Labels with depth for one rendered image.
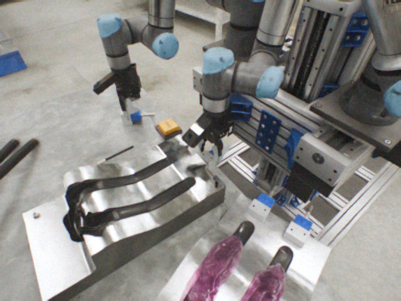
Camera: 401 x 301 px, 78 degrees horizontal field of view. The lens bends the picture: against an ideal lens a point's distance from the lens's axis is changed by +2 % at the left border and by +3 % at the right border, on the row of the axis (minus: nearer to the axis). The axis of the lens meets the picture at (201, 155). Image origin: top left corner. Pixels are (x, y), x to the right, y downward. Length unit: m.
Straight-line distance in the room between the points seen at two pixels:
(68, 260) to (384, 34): 0.80
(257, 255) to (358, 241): 1.26
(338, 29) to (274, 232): 0.60
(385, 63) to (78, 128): 1.00
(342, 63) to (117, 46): 0.73
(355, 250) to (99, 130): 1.55
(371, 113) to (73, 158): 0.94
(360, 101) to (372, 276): 1.21
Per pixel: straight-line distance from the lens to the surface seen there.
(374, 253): 1.87
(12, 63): 3.67
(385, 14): 0.55
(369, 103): 0.77
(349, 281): 1.72
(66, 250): 0.73
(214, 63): 0.60
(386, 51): 0.59
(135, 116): 1.04
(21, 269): 0.84
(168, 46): 0.78
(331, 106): 0.80
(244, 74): 0.61
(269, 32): 0.69
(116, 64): 0.91
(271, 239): 0.69
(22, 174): 1.04
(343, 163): 0.71
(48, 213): 0.81
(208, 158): 0.82
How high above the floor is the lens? 1.46
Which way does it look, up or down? 48 degrees down
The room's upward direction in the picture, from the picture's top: straight up
